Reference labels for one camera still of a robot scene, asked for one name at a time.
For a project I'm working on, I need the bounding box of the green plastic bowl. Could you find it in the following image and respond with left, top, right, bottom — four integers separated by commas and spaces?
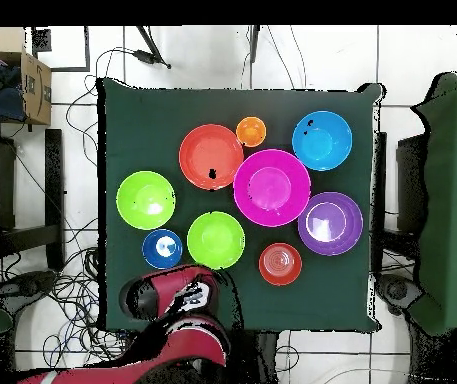
115, 170, 177, 231
186, 210, 247, 271

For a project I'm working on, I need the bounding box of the small dark blue bowl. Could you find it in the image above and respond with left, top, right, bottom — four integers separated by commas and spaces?
141, 228, 184, 270

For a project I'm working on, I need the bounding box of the orange plastic cup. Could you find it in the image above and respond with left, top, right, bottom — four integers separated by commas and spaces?
235, 116, 268, 148

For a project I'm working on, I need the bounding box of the pink plastic bowl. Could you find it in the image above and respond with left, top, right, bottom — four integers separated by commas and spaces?
232, 148, 312, 228

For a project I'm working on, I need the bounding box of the large orange-red plastic bowl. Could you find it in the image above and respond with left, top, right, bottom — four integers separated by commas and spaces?
178, 123, 246, 192

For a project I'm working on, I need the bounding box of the small ribbed orange-red bowl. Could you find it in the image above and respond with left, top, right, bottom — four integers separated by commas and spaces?
258, 242, 304, 287

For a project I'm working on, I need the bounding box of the purple plastic bowl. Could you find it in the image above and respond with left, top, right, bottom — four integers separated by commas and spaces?
297, 191, 364, 257

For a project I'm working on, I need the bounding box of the light blue plastic bowl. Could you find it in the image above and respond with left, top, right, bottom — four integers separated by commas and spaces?
291, 110, 354, 172

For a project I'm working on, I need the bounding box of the dark green tablecloth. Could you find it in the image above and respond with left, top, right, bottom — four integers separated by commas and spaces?
96, 76, 385, 335

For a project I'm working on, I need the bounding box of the black tripod leg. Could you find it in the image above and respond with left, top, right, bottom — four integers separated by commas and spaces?
248, 25, 261, 64
133, 25, 172, 70

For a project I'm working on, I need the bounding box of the cardboard box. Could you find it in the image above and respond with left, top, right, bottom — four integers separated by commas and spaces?
0, 26, 53, 126

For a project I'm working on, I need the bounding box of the dark blue bag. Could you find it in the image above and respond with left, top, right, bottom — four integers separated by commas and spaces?
0, 65, 27, 123

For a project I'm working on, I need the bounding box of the black table leg frame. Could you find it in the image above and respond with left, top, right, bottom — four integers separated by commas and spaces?
371, 131, 426, 277
0, 127, 66, 274

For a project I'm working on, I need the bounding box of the black metal floor frame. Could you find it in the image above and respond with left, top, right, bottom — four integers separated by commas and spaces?
30, 25, 92, 74

